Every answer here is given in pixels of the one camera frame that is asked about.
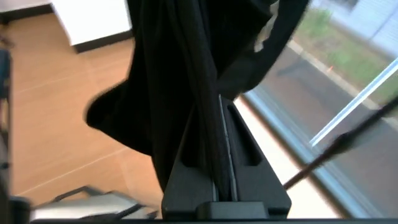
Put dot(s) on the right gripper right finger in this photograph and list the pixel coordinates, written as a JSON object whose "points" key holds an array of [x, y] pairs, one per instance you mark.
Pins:
{"points": [[258, 180]]}

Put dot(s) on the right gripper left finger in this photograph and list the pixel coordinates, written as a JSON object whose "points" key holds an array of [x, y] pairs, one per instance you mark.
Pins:
{"points": [[186, 186]]}

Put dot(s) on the black garment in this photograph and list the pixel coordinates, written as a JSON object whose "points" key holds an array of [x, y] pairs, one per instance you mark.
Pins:
{"points": [[171, 62]]}

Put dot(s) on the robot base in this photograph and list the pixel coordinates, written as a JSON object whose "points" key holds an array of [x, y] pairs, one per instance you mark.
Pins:
{"points": [[87, 205]]}

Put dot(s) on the black clothes rack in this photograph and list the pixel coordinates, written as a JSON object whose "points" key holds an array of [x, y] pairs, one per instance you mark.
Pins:
{"points": [[342, 143]]}

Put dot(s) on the window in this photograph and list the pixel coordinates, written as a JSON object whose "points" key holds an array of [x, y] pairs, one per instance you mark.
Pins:
{"points": [[326, 93]]}

